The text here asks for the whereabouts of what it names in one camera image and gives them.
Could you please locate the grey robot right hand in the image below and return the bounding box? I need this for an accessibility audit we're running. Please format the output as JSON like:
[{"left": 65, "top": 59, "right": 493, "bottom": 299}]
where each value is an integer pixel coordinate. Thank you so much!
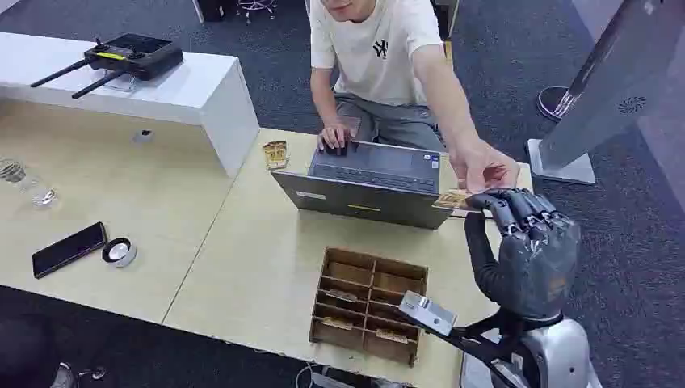
[{"left": 463, "top": 187, "right": 582, "bottom": 324}]

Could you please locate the person's left hand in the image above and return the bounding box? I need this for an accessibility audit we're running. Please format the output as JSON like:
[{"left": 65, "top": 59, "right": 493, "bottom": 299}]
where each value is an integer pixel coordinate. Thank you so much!
[{"left": 449, "top": 140, "right": 521, "bottom": 195}]

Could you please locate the person's right hand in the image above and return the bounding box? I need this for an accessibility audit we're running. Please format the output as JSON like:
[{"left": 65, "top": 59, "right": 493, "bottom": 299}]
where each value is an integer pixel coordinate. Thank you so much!
[{"left": 317, "top": 121, "right": 355, "bottom": 154}]

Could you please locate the stack of golden cards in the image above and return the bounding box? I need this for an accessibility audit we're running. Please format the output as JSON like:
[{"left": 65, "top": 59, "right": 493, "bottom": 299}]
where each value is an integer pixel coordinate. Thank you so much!
[{"left": 261, "top": 140, "right": 291, "bottom": 172}]

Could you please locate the grey laptop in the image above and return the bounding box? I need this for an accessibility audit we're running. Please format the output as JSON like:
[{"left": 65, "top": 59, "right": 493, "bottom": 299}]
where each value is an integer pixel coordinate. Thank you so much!
[{"left": 271, "top": 140, "right": 456, "bottom": 230}]

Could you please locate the person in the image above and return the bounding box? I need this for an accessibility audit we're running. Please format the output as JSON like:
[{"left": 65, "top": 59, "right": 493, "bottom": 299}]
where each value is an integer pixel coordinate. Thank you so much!
[{"left": 309, "top": 0, "right": 521, "bottom": 195}]

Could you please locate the round black floor base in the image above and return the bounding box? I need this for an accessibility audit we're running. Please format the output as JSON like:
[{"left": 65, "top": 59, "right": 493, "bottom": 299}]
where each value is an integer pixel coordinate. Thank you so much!
[{"left": 536, "top": 85, "right": 572, "bottom": 122}]

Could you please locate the white desk shelf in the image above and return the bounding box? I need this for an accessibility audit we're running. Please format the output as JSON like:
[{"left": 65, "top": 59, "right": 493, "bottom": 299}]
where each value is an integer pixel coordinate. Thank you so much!
[{"left": 0, "top": 31, "right": 261, "bottom": 179}]

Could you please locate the chrome chair base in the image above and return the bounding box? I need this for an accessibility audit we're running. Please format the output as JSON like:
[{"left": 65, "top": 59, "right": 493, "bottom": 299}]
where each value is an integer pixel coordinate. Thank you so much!
[{"left": 234, "top": 0, "right": 279, "bottom": 23}]

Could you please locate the grey kiosk stand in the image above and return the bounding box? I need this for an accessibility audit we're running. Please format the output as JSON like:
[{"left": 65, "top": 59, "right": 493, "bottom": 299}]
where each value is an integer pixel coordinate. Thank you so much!
[{"left": 526, "top": 0, "right": 685, "bottom": 187}]

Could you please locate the black cabinet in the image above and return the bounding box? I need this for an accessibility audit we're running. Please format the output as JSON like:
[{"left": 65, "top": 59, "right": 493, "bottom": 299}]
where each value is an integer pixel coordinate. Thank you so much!
[{"left": 191, "top": 0, "right": 237, "bottom": 24}]

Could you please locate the wooden compartment box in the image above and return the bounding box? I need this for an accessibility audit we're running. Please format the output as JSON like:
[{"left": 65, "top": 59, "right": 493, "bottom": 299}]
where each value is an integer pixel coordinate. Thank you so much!
[{"left": 309, "top": 246, "right": 430, "bottom": 369}]

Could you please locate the black remote controller with antennas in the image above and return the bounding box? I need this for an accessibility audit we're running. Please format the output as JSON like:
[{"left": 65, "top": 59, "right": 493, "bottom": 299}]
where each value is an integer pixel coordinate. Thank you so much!
[{"left": 29, "top": 32, "right": 185, "bottom": 101}]

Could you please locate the clear controller stand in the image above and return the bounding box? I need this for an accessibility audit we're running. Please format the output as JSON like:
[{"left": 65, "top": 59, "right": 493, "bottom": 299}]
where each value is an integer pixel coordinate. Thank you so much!
[{"left": 103, "top": 71, "right": 138, "bottom": 94}]

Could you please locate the black smartphone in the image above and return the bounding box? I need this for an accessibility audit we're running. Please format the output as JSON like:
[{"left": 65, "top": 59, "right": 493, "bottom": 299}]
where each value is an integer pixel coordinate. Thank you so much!
[{"left": 31, "top": 221, "right": 108, "bottom": 280}]

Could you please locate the clear glass bottle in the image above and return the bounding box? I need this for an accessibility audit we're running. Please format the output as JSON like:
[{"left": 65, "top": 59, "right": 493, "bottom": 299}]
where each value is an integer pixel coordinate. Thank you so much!
[{"left": 0, "top": 156, "right": 61, "bottom": 210}]

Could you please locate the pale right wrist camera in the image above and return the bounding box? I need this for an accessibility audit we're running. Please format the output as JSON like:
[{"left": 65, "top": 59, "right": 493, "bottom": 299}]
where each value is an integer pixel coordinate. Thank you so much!
[{"left": 397, "top": 290, "right": 459, "bottom": 339}]

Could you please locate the white floor cable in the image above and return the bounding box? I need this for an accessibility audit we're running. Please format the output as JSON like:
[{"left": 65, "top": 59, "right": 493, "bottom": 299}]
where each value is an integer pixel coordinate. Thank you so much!
[{"left": 293, "top": 363, "right": 323, "bottom": 388}]

